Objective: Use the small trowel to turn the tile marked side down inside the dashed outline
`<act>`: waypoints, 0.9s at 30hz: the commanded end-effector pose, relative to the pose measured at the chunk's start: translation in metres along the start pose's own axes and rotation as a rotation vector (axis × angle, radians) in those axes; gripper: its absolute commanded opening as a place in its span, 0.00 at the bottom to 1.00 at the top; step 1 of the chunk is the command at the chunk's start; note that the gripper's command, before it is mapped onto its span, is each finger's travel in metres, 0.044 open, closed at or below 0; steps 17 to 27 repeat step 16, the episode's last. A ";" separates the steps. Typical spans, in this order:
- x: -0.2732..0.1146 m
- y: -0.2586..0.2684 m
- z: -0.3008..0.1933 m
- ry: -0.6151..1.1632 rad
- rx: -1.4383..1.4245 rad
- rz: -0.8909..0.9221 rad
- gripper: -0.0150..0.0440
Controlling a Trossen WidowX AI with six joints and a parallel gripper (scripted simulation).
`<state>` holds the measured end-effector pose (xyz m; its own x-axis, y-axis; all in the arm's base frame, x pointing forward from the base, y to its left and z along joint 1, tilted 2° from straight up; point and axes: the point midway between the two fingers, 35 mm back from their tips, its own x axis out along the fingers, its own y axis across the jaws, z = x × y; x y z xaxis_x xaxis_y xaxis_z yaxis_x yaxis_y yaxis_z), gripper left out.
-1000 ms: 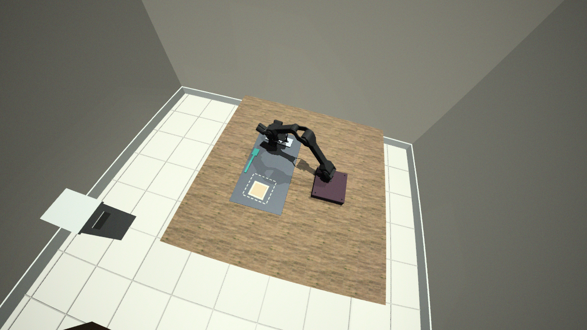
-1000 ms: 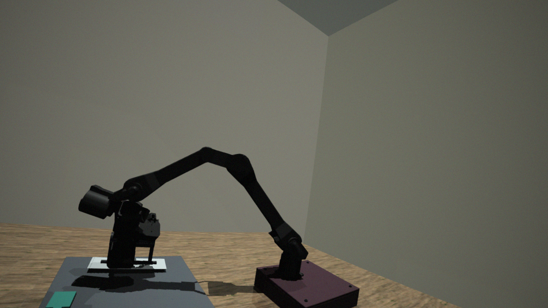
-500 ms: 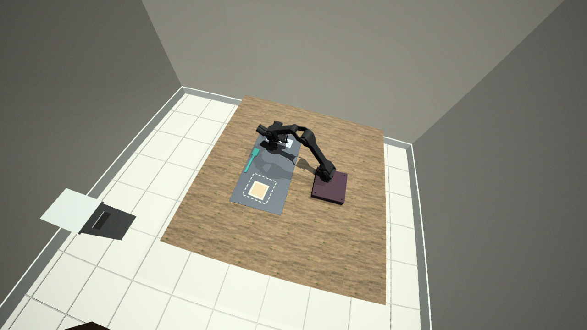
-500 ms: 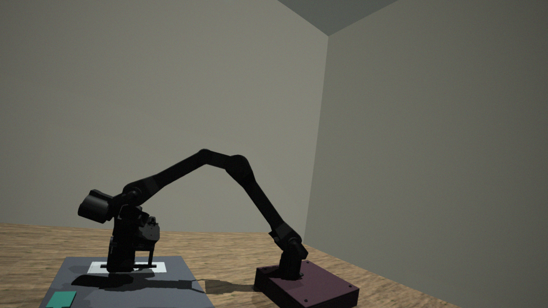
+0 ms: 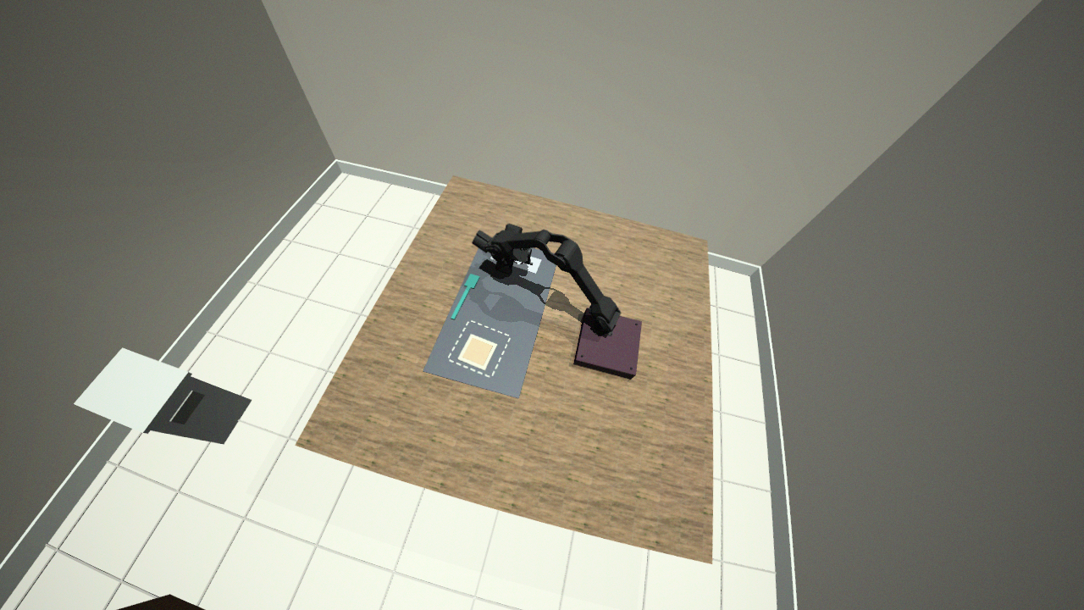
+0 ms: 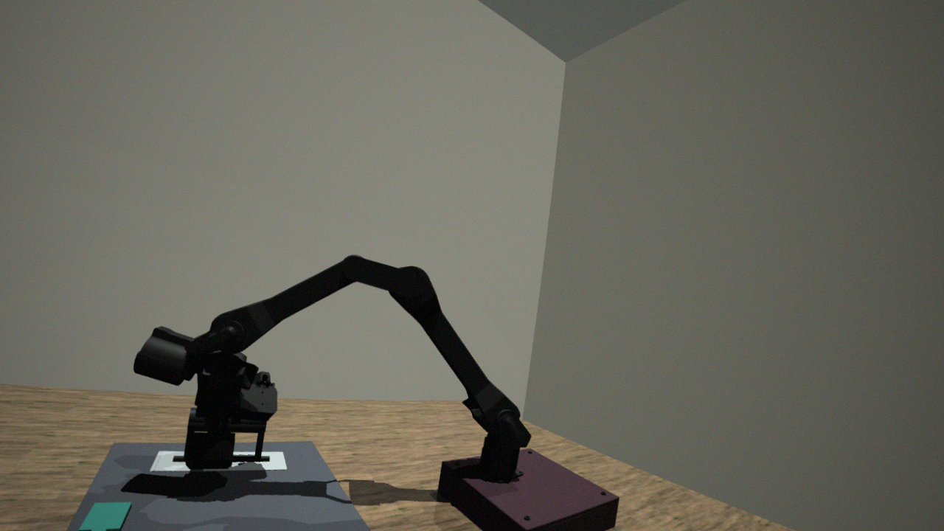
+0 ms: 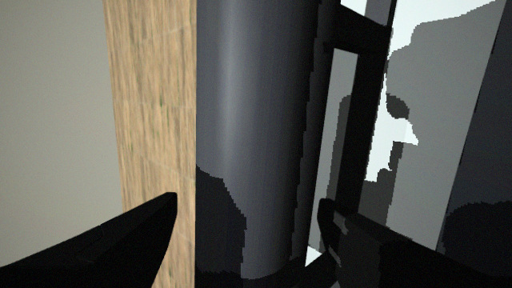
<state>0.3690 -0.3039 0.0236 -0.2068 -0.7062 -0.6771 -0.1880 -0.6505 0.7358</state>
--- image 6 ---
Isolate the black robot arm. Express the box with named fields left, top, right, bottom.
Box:
left=133, top=254, right=532, bottom=483

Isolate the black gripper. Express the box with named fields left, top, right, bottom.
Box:
left=185, top=390, right=240, bottom=470

